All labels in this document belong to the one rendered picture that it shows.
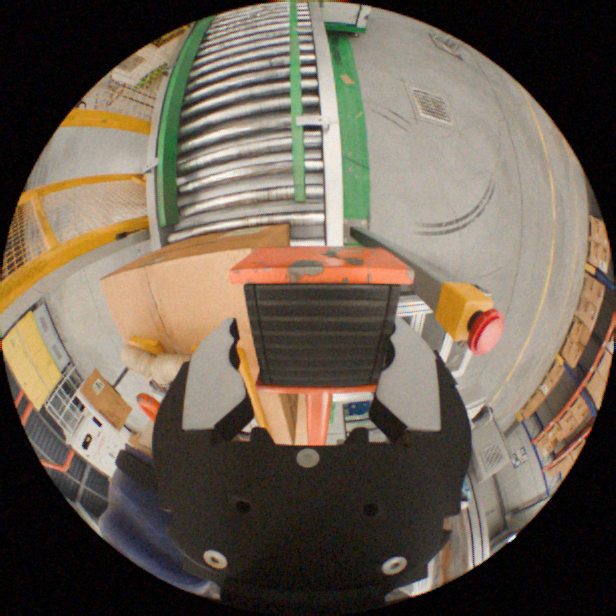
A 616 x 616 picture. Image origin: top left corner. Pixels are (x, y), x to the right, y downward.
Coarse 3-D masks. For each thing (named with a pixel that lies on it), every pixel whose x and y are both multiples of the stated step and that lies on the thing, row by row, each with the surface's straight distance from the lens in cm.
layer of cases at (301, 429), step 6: (300, 396) 108; (300, 402) 113; (300, 408) 118; (300, 414) 124; (300, 420) 131; (306, 420) 130; (300, 426) 138; (306, 426) 138; (300, 432) 147; (306, 432) 147; (300, 438) 157; (306, 438) 157; (300, 444) 169; (306, 444) 168
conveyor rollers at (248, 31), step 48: (240, 48) 110; (288, 48) 100; (192, 96) 98; (240, 96) 85; (192, 144) 83; (240, 144) 73; (288, 144) 68; (192, 192) 80; (240, 192) 69; (288, 192) 64
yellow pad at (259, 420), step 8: (192, 352) 36; (240, 352) 32; (240, 360) 32; (240, 368) 33; (248, 368) 35; (248, 376) 35; (248, 384) 36; (256, 400) 40; (256, 408) 42; (256, 416) 45; (264, 416) 48; (256, 424) 48; (264, 424) 48; (240, 432) 49; (248, 432) 49
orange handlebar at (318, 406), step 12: (144, 396) 34; (312, 396) 16; (324, 396) 16; (144, 408) 37; (156, 408) 33; (312, 408) 17; (324, 408) 17; (312, 420) 19; (324, 420) 19; (312, 432) 22; (324, 432) 22; (312, 444) 25; (324, 444) 25
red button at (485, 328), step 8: (480, 312) 31; (488, 312) 29; (496, 312) 29; (472, 320) 30; (480, 320) 28; (488, 320) 28; (496, 320) 29; (472, 328) 28; (480, 328) 28; (488, 328) 28; (496, 328) 30; (472, 336) 28; (480, 336) 28; (488, 336) 30; (496, 336) 32; (472, 344) 29; (480, 344) 29; (488, 344) 31; (472, 352) 30; (480, 352) 31
